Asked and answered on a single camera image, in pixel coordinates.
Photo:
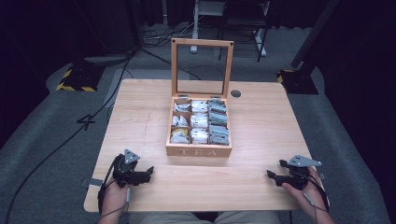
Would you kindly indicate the slanted dark metal pole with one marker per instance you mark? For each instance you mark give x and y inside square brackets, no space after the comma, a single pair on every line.
[313,34]

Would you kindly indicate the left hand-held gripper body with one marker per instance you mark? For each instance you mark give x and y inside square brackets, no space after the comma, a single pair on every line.
[124,169]

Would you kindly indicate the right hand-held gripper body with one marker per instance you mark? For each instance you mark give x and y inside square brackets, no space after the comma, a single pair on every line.
[299,179]

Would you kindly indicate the wooden tea box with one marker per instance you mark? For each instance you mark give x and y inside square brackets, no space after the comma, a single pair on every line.
[199,152]

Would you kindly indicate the black yellow striped stand base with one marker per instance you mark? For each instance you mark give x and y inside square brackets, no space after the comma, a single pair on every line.
[77,79]
[295,81]

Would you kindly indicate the black metal frame stand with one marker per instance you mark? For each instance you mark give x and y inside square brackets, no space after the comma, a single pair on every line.
[246,21]

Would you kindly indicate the person's right hand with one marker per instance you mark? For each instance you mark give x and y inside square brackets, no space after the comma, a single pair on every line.
[314,193]

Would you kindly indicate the white metal stand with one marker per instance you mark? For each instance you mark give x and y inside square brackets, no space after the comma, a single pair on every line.
[199,18]

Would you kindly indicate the grey metal table bracket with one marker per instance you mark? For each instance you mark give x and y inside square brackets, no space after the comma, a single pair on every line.
[94,182]

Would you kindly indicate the person's left hand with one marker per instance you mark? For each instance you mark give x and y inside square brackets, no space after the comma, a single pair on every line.
[114,199]

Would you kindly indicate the pile of white tea bags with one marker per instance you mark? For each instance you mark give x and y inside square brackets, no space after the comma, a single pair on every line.
[199,121]

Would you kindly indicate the yellow tea bag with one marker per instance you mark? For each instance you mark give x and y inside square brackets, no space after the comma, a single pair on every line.
[180,132]

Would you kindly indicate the row of grey tea bags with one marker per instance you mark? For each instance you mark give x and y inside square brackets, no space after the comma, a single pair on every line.
[218,119]

